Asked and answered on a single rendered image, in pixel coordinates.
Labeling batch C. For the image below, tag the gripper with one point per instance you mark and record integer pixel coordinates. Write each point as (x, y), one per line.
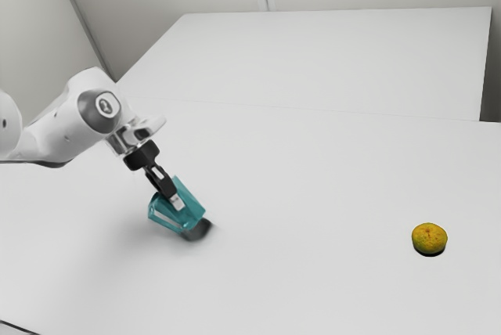
(141, 156)

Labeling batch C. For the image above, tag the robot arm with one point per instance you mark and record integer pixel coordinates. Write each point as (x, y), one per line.
(51, 131)

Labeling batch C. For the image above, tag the yellow-green citrus fruit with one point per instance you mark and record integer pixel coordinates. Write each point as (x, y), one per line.
(429, 237)

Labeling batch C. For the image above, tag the teal faceted mug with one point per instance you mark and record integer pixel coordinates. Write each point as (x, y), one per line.
(178, 210)

